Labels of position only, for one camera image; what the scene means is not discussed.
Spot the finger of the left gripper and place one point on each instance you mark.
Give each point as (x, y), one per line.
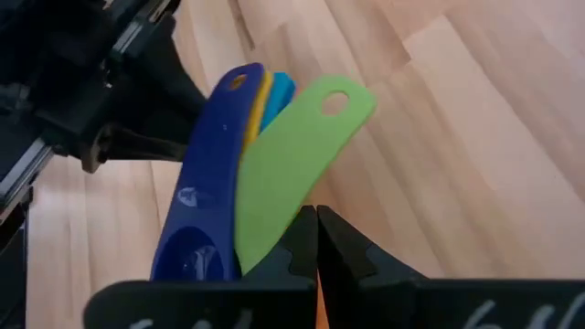
(155, 91)
(137, 148)

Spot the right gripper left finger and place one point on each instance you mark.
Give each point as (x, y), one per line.
(274, 306)

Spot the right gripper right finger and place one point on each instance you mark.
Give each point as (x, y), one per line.
(388, 304)

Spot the orange measuring cup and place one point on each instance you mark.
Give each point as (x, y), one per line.
(322, 315)

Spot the navy blue measuring cup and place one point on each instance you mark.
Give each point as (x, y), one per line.
(205, 160)

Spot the light blue measuring cup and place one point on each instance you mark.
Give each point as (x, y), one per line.
(279, 96)

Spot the green measuring cup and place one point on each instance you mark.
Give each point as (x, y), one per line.
(292, 160)

